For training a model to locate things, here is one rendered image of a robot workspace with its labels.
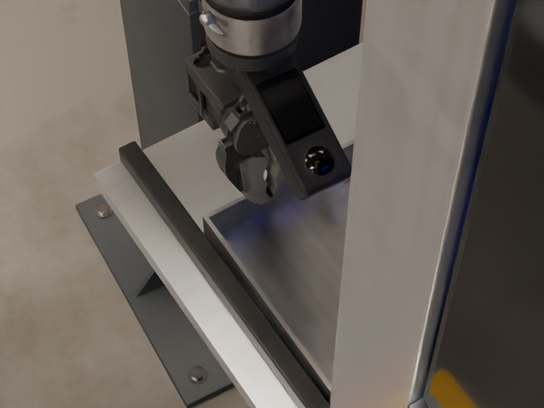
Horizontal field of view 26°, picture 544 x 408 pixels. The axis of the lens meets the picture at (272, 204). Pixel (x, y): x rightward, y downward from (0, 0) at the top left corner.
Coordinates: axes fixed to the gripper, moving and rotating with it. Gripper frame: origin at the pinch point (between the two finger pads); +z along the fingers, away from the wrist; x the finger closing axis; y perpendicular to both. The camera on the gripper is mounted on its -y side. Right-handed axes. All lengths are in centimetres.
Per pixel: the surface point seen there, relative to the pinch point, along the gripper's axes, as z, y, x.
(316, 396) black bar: 1.7, -17.9, 6.9
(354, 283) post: -34.3, -27.9, 12.6
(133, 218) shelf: 3.6, 7.0, 10.3
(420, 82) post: -52, -31, 13
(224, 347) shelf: 3.7, -9.0, 10.3
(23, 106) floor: 91, 101, -7
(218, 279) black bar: 1.6, -4.0, 7.8
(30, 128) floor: 91, 95, -6
